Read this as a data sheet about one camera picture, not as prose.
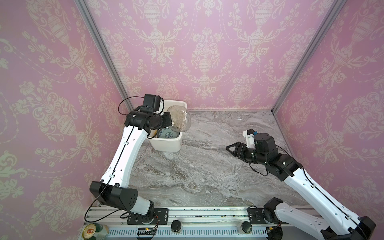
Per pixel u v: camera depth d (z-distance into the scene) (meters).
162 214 0.75
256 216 0.73
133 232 0.71
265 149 0.53
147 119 0.48
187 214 0.76
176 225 0.63
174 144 0.92
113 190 0.39
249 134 0.66
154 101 0.55
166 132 1.00
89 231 0.61
